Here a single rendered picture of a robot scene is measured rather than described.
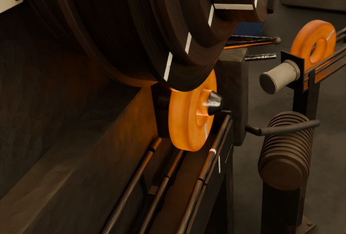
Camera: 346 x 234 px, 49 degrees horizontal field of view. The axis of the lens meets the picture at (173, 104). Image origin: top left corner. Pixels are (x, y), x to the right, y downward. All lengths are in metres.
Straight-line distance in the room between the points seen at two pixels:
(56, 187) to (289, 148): 0.68
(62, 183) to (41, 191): 0.02
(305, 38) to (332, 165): 0.87
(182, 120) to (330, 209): 1.10
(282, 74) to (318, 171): 0.82
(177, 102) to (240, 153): 1.23
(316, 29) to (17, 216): 0.83
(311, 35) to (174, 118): 0.55
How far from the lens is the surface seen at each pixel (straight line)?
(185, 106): 0.57
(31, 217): 0.43
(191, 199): 0.62
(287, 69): 1.01
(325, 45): 1.10
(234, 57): 0.82
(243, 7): 0.44
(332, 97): 2.23
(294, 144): 1.01
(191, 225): 0.60
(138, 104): 0.59
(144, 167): 0.61
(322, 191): 1.66
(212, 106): 0.62
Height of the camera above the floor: 1.17
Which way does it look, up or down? 33 degrees down
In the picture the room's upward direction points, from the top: 7 degrees counter-clockwise
